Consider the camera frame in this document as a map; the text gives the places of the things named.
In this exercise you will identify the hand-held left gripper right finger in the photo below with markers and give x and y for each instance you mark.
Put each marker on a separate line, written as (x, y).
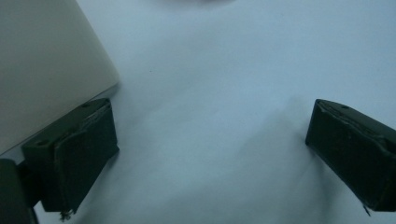
(355, 149)

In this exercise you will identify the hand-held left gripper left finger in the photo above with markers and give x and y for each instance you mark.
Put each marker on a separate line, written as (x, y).
(77, 155)

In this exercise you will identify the white box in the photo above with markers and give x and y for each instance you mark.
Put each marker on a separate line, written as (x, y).
(46, 68)

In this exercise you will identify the light blue table mat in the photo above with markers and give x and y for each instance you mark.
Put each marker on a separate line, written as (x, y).
(211, 109)

